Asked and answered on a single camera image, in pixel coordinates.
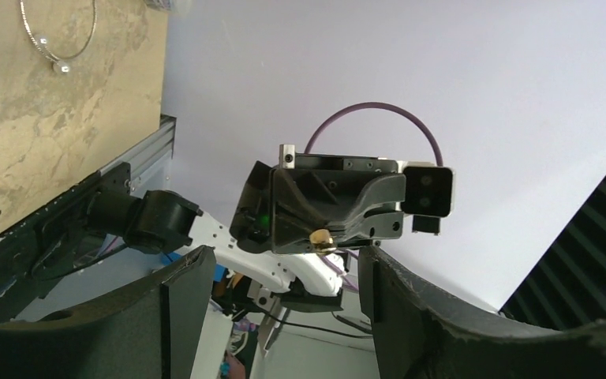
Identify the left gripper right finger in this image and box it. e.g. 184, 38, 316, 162
358, 246, 606, 378

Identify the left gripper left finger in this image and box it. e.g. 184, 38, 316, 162
0, 246, 215, 378

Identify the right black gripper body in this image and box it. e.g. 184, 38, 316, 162
229, 149, 406, 255

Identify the gold ball earring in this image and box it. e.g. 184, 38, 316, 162
309, 229, 337, 254

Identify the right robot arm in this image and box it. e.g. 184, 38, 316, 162
87, 144, 406, 313

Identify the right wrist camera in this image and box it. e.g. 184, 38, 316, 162
401, 166, 454, 235

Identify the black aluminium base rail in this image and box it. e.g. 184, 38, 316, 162
0, 115, 176, 322

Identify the silver bangle bracelet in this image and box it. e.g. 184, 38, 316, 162
19, 0, 98, 74

